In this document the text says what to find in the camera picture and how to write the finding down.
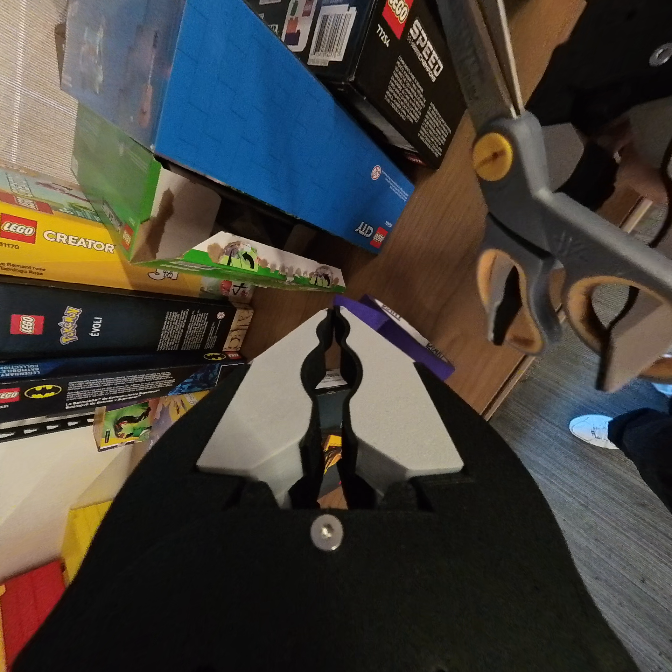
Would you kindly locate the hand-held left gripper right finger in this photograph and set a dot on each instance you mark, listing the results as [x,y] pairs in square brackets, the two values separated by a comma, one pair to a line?
[409,425]

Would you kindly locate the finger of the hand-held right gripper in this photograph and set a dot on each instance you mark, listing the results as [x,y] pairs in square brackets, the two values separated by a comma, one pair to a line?
[630,336]
[564,152]

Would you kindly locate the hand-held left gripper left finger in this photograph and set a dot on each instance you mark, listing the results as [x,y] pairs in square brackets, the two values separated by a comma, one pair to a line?
[252,420]

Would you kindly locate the grey yellow scissors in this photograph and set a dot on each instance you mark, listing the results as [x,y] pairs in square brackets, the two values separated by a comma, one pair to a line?
[525,183]

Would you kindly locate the small black yellow toy box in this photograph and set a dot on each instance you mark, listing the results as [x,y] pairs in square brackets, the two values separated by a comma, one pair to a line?
[330,409]

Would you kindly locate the purple tape roll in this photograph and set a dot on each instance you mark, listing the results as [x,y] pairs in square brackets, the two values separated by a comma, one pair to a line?
[399,336]

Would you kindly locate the wooden desk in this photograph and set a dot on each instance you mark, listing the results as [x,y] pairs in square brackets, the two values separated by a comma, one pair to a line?
[446,236]

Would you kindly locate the person's right hand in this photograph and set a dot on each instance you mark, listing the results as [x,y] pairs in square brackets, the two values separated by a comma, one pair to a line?
[635,162]

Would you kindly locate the purple green toy box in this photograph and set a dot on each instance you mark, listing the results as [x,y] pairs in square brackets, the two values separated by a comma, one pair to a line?
[126,425]

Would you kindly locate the black bat logo toy box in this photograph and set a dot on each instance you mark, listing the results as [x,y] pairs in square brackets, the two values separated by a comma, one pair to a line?
[131,383]

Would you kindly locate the black toy box white labels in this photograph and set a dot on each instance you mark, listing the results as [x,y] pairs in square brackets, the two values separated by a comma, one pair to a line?
[409,78]

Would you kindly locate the black toy box yellow logo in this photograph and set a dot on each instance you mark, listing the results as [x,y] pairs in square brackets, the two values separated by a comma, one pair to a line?
[105,320]

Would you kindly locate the yellow plastic bin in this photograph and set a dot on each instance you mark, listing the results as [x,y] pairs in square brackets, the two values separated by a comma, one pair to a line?
[89,535]

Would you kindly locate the yellow flamingo toy box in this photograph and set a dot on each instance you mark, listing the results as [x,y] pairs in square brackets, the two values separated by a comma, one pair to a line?
[78,262]

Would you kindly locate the green toy box white edge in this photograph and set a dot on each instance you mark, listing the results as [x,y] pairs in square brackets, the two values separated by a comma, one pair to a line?
[120,199]

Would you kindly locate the blue toy box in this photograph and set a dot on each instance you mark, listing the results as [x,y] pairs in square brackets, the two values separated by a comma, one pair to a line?
[262,131]

